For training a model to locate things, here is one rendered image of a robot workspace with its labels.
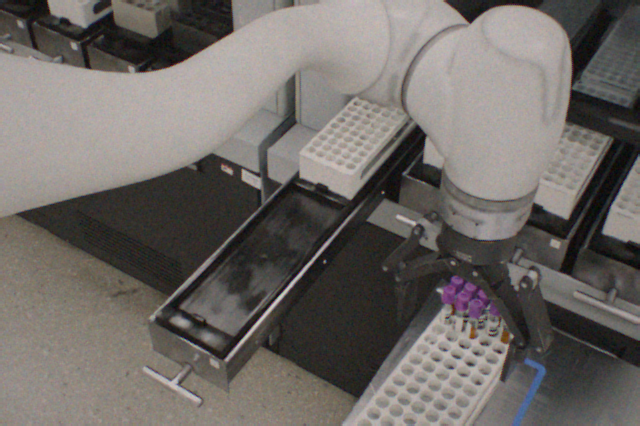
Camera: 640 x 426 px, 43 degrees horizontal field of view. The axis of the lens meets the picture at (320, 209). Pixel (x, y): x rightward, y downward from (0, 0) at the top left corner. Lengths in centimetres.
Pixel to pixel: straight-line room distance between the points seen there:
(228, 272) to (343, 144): 29
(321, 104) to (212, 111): 98
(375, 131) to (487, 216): 60
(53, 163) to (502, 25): 39
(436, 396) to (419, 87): 40
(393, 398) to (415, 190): 48
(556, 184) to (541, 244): 10
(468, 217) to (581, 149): 63
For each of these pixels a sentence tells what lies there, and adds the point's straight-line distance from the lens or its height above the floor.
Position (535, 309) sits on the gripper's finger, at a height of 105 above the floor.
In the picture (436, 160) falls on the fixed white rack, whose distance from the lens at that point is 133.
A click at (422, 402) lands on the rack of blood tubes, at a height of 88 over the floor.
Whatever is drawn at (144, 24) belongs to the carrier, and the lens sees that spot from 166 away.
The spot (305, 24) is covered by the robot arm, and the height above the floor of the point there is 133.
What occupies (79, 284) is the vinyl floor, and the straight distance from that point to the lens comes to 231.
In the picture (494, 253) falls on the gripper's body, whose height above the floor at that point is 111.
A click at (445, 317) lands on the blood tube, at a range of 103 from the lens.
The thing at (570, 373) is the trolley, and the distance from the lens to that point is 110.
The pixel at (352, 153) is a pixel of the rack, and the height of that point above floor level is 86.
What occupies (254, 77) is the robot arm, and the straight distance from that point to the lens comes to 57.
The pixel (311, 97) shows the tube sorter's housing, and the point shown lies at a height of 81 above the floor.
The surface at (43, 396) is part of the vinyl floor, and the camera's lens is 211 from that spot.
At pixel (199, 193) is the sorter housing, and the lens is 171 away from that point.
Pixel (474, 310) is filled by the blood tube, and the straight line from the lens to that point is 99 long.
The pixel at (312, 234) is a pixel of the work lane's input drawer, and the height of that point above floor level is 80.
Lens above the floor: 169
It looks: 44 degrees down
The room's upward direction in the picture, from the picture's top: 1 degrees clockwise
